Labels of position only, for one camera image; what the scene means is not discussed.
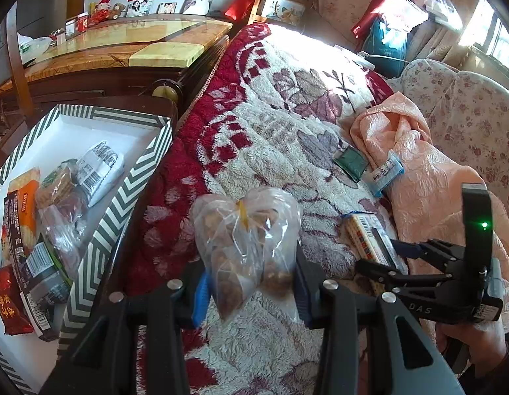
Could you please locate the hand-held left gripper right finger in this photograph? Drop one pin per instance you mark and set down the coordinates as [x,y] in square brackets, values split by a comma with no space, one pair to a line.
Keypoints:
[303,296]

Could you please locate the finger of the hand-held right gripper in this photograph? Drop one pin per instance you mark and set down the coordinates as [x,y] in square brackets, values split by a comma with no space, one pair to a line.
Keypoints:
[439,253]
[382,271]

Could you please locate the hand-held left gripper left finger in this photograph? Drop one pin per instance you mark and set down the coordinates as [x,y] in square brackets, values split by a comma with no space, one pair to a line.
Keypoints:
[201,300]

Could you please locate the yellow cracker packet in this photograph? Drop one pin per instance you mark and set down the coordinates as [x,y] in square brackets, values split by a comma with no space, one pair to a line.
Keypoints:
[365,234]

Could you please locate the clear bag of brown snacks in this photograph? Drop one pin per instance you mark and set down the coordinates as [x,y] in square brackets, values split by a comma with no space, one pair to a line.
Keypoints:
[238,271]

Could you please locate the clear bag of dark snacks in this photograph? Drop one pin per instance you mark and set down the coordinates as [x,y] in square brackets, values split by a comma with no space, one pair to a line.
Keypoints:
[67,230]

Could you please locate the dark red snack packet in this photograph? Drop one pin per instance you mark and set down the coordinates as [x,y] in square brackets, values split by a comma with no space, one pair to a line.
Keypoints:
[11,300]

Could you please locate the striped cardboard box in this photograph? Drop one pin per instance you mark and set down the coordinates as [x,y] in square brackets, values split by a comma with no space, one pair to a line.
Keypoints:
[102,131]

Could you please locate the person's right hand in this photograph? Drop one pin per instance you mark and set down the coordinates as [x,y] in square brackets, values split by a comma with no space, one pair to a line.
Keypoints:
[484,341]

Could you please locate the peach cloth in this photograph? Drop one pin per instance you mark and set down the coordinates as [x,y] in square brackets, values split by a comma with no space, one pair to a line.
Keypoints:
[427,181]

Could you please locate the blue white snack packet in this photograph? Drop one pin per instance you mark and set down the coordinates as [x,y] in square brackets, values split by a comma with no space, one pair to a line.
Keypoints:
[382,175]

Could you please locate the green snack packet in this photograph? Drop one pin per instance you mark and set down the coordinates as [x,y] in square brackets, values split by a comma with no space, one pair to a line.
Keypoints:
[351,162]

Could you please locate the floral cushion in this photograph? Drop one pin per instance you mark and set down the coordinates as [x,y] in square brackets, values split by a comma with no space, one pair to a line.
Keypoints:
[476,115]

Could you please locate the dark packet with barcode label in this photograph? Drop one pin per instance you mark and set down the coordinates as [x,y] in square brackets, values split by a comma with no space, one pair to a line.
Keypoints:
[44,279]

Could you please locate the red floral blanket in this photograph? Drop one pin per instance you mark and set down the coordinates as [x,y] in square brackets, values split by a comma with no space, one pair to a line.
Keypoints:
[279,131]

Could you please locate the clear brown biscuit packet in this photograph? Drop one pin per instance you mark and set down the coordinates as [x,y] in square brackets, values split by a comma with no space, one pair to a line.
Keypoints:
[57,185]

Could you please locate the orange cracker packet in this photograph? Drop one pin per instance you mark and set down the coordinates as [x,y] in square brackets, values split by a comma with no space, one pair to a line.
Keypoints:
[26,210]

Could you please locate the yellow round knob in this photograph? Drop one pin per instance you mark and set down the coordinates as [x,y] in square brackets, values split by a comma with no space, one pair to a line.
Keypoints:
[164,92]

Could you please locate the teal pillow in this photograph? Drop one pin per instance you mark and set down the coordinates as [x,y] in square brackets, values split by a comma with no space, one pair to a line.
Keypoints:
[382,45]

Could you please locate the window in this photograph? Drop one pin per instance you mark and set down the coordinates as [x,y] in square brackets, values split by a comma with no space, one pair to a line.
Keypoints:
[497,37]

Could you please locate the clear plastic bag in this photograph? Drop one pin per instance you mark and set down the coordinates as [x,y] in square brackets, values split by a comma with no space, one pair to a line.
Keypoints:
[437,6]

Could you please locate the marble top wooden cabinet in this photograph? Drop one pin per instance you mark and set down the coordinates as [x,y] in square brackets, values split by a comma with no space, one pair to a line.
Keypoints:
[114,45]

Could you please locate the printed enamel basin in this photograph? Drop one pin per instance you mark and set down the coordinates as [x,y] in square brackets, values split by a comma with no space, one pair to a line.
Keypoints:
[285,10]

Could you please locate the wooden chair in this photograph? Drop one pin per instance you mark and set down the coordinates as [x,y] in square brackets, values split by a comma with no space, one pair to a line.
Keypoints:
[22,70]

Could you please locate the red bag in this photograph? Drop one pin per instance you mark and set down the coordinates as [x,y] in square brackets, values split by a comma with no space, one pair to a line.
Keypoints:
[241,5]

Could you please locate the brown teddy bear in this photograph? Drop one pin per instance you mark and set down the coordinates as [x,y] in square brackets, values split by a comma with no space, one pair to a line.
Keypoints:
[118,11]

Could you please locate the white plastic bag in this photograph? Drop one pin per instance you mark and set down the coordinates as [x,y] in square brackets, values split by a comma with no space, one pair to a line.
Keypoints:
[34,49]

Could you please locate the red gift box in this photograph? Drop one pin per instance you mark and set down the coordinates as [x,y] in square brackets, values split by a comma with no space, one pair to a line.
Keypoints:
[82,22]

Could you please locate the red white plush doll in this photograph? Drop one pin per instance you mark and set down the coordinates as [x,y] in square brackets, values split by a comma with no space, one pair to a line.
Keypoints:
[101,11]

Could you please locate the small photo frame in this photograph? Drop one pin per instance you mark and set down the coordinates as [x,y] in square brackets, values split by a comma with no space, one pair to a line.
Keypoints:
[167,8]

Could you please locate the couple photo frame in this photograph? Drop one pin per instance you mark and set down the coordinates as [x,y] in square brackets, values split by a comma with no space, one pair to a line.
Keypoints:
[139,8]

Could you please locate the large wedding photo frame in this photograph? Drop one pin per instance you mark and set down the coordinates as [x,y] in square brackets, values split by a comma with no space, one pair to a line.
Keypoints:
[200,1]

